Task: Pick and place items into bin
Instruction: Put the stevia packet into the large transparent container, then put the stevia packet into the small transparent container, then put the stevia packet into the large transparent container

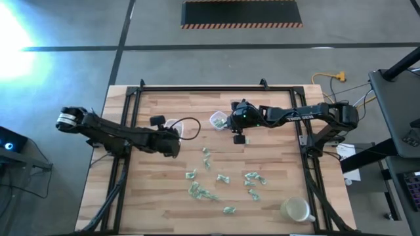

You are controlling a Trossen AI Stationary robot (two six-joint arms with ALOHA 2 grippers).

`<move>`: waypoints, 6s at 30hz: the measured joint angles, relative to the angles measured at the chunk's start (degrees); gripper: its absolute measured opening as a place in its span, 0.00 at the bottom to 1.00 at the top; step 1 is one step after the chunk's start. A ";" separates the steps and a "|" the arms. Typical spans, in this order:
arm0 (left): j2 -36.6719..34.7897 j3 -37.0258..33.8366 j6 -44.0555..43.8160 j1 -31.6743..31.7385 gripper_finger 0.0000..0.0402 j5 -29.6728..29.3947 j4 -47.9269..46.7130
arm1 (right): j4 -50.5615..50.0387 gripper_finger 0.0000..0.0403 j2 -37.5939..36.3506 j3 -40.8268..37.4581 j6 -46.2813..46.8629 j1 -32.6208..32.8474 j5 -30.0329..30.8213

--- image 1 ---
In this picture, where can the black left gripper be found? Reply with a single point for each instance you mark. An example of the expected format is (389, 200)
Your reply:
(167, 145)

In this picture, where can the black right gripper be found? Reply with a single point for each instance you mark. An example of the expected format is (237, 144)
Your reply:
(244, 116)

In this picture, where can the rectangular clear plastic container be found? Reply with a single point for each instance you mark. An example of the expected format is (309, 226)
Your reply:
(177, 126)

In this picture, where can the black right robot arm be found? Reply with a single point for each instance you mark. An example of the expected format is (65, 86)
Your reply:
(311, 114)

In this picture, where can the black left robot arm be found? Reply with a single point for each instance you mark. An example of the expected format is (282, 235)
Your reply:
(108, 132)

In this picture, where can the small square clear plastic container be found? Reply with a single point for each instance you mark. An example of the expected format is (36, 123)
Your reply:
(215, 115)

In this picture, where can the black table clamp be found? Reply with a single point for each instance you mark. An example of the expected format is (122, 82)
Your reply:
(264, 83)
(142, 83)

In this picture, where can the black hazard striped floor mat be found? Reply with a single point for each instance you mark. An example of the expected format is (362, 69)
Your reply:
(241, 13)

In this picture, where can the cream ceramic mug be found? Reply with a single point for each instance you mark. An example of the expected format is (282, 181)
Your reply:
(295, 209)

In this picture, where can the white paper sheet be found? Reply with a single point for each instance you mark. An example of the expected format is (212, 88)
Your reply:
(346, 152)

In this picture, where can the small white cup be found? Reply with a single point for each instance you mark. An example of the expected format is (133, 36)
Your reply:
(348, 182)

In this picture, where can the black desk leg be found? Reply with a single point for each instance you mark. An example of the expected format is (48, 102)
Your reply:
(367, 157)

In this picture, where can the grey metal stand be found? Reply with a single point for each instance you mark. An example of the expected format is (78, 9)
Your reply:
(19, 160)

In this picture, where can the black computer box blue light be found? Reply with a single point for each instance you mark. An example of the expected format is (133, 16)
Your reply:
(16, 139)

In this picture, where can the dark grey keyboard desk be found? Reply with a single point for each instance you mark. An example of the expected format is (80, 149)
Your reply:
(395, 183)

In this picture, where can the black pole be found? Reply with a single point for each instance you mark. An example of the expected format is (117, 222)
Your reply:
(402, 64)

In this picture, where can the black controller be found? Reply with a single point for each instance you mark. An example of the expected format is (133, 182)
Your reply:
(411, 138)

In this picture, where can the black caster wheel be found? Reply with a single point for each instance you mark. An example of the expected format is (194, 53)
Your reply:
(389, 216)

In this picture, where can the black keyboard coloured keys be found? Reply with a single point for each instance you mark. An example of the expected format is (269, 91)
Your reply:
(413, 190)

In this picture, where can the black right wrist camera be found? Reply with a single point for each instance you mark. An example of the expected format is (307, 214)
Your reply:
(239, 139)

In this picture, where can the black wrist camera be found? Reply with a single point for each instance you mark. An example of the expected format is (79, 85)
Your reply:
(239, 139)
(158, 120)

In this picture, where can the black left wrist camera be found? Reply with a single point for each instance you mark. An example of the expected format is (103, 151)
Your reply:
(158, 120)

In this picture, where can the black metal table frame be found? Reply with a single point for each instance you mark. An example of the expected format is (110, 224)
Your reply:
(213, 88)

